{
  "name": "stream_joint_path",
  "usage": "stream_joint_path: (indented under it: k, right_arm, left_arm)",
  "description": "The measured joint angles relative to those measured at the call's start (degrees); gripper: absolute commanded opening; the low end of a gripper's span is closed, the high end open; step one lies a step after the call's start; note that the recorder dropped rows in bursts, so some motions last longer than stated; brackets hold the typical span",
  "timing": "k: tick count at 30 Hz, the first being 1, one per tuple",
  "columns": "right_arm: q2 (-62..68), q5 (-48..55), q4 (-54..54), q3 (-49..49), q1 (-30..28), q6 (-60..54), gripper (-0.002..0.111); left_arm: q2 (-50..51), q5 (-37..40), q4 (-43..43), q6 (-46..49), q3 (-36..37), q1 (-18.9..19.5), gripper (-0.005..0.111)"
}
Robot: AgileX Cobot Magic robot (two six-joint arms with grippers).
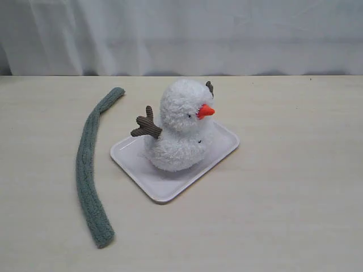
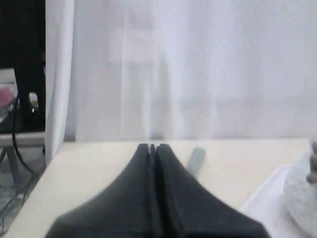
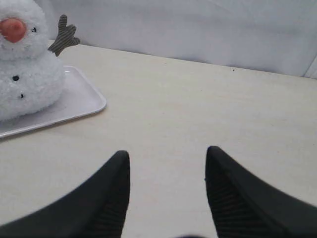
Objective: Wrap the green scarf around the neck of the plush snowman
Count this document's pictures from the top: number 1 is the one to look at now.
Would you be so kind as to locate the green knitted scarf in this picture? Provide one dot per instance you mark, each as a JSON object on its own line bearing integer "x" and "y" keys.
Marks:
{"x": 95, "y": 216}

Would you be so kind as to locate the white plush snowman toy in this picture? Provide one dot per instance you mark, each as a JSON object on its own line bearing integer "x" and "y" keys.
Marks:
{"x": 182, "y": 134}

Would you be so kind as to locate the white backdrop curtain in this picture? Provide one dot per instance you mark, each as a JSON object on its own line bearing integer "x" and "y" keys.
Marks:
{"x": 147, "y": 38}

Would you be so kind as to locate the white rectangular plastic tray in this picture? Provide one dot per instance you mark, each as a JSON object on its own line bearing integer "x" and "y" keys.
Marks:
{"x": 162, "y": 186}

